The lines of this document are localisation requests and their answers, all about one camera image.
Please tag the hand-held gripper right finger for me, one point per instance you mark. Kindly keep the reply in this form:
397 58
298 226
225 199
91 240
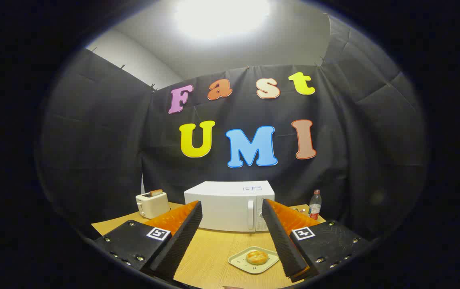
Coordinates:
284 241

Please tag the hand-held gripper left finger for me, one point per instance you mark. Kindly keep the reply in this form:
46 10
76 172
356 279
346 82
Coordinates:
180 241

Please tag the golden bread roll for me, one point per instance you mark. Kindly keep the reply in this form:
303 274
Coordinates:
257 257

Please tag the white microwave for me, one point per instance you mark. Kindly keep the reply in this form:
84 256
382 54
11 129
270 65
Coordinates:
226 208

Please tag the cream toaster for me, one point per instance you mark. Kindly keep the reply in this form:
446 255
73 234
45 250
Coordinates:
151 205

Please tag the red label plastic bottle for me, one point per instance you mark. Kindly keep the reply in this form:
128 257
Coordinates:
314 206

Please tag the white square plate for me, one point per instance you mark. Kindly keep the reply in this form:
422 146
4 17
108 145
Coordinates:
240 263

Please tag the toast slice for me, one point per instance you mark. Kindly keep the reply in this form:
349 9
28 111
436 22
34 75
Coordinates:
156 193

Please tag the black backdrop cloth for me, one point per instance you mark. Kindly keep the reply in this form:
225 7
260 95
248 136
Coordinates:
93 140

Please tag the ceiling light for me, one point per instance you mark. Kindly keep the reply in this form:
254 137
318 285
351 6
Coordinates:
222 16

